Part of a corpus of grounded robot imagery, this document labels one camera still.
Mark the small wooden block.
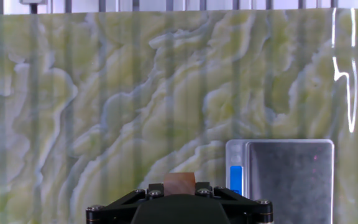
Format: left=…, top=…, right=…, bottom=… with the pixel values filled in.
left=163, top=172, right=196, bottom=196

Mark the silver digital pocket scale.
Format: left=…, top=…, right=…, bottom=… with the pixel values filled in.
left=225, top=139, right=335, bottom=224

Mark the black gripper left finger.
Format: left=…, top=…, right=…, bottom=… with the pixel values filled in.
left=85, top=182, right=165, bottom=224

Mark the green marble pattern mat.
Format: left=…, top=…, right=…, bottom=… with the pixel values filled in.
left=0, top=8, right=358, bottom=224

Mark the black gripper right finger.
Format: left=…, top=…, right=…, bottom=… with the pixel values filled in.
left=194, top=182, right=274, bottom=224

